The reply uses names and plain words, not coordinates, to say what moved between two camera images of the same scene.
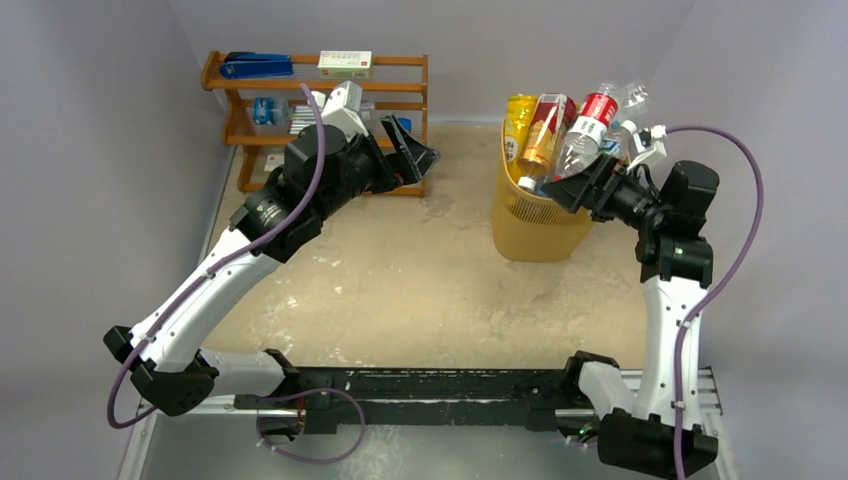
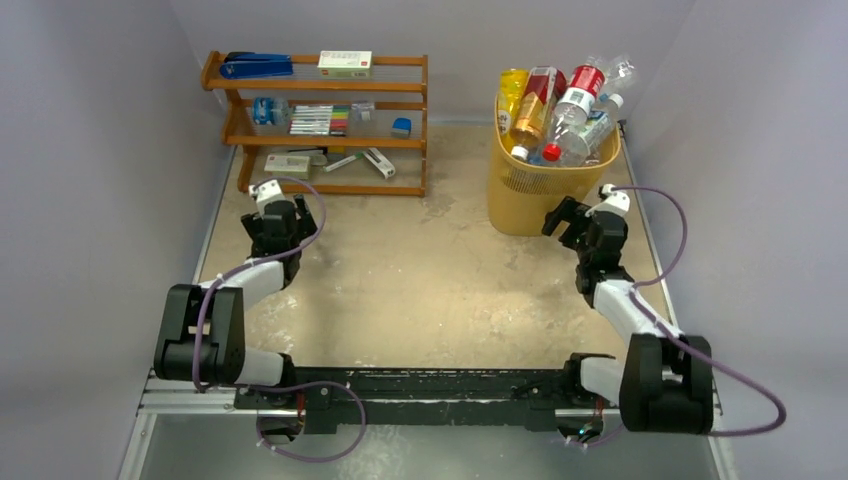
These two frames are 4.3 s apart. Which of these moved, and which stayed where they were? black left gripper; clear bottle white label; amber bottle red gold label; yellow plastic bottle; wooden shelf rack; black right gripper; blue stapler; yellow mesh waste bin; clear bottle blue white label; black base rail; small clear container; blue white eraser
Moved: black left gripper; clear bottle blue white label; clear bottle white label; yellow plastic bottle; black right gripper; amber bottle red gold label; yellow mesh waste bin
Stayed: small clear container; blue white eraser; blue stapler; wooden shelf rack; black base rail
